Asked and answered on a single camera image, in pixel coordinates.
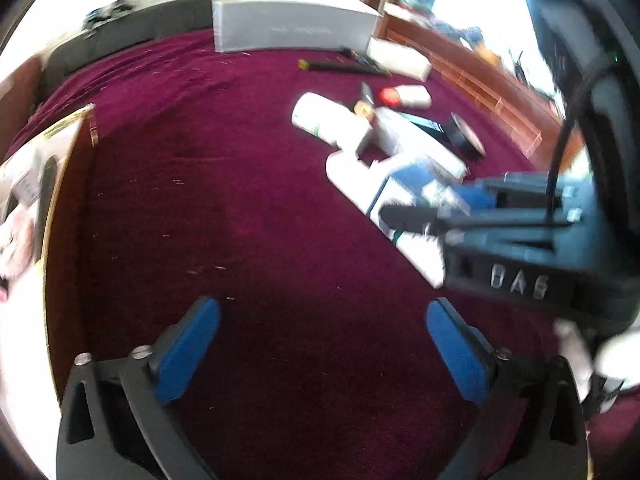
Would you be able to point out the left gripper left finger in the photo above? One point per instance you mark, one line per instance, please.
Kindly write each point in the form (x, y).
(114, 420)

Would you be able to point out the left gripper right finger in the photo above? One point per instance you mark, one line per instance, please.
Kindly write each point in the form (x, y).
(529, 423)

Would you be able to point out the blue white medicine box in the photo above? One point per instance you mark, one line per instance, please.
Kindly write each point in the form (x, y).
(409, 199)

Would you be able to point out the long white orange carton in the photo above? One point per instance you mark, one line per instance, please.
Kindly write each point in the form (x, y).
(403, 143)

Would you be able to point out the white gloved hand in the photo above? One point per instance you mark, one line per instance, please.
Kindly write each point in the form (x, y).
(617, 358)

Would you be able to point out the wooden sideboard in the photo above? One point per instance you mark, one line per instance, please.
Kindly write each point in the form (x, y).
(518, 111)

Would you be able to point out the black tape roll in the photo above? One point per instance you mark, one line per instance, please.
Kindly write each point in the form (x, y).
(463, 138)

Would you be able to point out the maroon bed blanket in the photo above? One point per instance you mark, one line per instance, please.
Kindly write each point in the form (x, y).
(200, 185)

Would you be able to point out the white bottle red label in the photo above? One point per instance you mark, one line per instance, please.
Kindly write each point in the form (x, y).
(406, 95)

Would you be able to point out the black marker pink cap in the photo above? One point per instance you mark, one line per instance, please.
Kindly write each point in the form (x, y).
(364, 106)

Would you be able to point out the small white box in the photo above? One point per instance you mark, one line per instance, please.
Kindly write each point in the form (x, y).
(399, 59)

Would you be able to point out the gold-rimmed white cardboard box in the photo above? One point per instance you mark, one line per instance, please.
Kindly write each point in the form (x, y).
(39, 341)

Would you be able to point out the white bottle green label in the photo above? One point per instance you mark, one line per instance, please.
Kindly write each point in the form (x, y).
(331, 122)

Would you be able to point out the small black clip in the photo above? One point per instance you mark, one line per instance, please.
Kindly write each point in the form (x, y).
(359, 57)

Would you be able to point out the black marker yellow tip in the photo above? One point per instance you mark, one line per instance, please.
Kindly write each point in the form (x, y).
(345, 68)

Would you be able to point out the grey patterned shoe box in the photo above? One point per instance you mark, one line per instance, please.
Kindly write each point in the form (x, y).
(247, 25)

